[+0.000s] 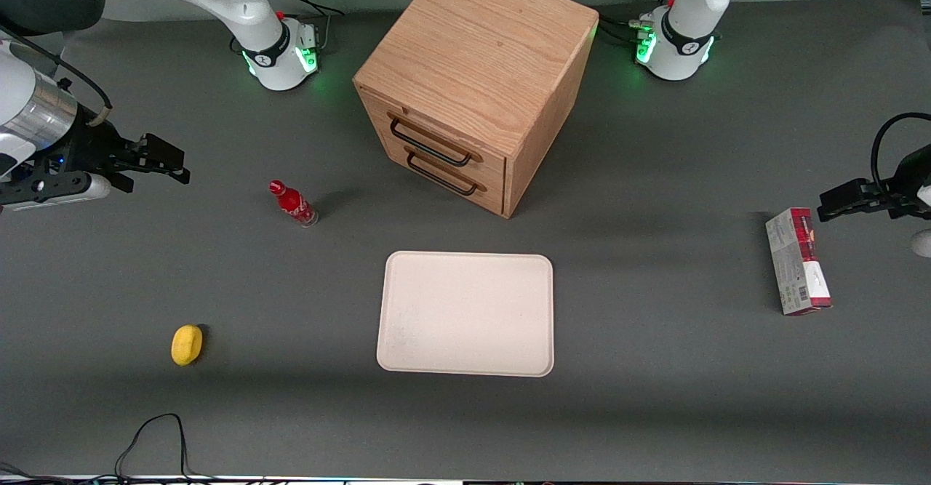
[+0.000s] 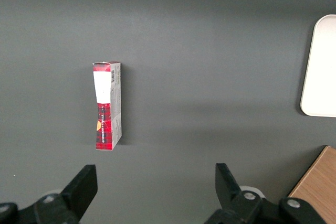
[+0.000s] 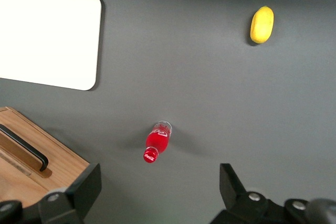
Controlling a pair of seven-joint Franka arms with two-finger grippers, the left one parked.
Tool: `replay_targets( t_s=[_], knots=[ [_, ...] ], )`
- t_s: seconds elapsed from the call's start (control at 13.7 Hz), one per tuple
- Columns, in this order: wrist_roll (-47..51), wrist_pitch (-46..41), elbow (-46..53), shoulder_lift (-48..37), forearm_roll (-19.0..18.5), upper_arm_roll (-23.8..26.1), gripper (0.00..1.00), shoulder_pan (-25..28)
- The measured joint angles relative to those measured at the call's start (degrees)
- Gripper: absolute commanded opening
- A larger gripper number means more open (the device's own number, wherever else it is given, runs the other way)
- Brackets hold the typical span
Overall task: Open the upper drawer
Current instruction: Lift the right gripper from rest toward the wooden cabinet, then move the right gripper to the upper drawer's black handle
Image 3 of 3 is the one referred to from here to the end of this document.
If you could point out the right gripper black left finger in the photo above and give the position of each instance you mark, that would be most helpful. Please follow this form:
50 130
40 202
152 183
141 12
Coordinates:
78 197

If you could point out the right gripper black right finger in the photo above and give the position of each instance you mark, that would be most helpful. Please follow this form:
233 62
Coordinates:
236 200

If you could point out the wooden drawer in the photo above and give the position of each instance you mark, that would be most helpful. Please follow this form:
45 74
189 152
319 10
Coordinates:
61 155

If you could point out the red cola bottle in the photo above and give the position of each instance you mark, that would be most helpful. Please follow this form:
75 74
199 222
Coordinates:
156 141

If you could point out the white rectangular tray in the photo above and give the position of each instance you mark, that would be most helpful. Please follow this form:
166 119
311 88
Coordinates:
47 37

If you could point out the yellow lemon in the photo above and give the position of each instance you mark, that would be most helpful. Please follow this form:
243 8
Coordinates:
262 24

